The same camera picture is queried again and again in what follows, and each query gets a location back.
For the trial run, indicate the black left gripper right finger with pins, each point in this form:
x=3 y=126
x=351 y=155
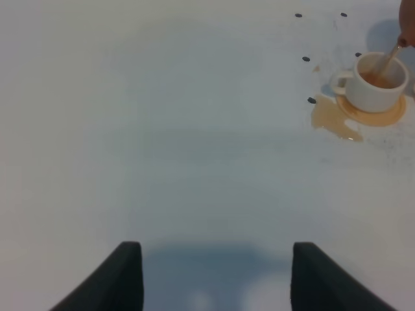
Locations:
x=319 y=283

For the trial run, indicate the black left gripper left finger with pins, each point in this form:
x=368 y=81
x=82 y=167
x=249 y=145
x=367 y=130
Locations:
x=117 y=284

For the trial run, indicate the brown clay teapot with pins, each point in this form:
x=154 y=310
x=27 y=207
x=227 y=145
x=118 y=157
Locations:
x=407 y=23

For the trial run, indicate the spilled tea puddle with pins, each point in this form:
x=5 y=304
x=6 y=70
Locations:
x=327 y=115

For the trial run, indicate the orange left cup coaster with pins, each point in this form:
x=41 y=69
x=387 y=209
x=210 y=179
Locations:
x=387 y=118

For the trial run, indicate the white left teacup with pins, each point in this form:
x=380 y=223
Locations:
x=364 y=95

